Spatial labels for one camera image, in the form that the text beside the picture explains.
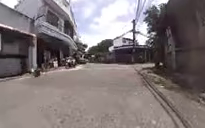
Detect dark trees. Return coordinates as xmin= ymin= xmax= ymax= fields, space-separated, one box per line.
xmin=142 ymin=3 xmax=171 ymax=66

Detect grey building with shutter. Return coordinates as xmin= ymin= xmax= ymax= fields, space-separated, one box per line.
xmin=0 ymin=0 xmax=39 ymax=80

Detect dark building with blue roof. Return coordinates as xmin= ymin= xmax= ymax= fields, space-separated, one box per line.
xmin=104 ymin=36 xmax=153 ymax=65

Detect dark shaded wall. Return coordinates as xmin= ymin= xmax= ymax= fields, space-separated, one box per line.
xmin=155 ymin=0 xmax=205 ymax=93

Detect grey concrete road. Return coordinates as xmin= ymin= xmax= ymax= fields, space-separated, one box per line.
xmin=0 ymin=62 xmax=191 ymax=128

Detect straight utility pole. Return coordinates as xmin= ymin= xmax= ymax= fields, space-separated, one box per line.
xmin=131 ymin=18 xmax=138 ymax=64

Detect grey pavement strip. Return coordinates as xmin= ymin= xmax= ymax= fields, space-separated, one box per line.
xmin=133 ymin=63 xmax=205 ymax=128

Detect green trees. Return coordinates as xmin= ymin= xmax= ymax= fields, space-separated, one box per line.
xmin=86 ymin=38 xmax=115 ymax=64

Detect white multi-storey building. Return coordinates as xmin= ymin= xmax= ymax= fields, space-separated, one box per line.
xmin=14 ymin=0 xmax=80 ymax=71

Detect overhead wires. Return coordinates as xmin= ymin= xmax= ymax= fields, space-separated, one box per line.
xmin=115 ymin=0 xmax=158 ymax=42

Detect parked motorcycles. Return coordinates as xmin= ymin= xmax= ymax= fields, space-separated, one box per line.
xmin=57 ymin=55 xmax=79 ymax=70

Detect pale kerb pavement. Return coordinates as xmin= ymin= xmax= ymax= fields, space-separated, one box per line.
xmin=0 ymin=64 xmax=85 ymax=85

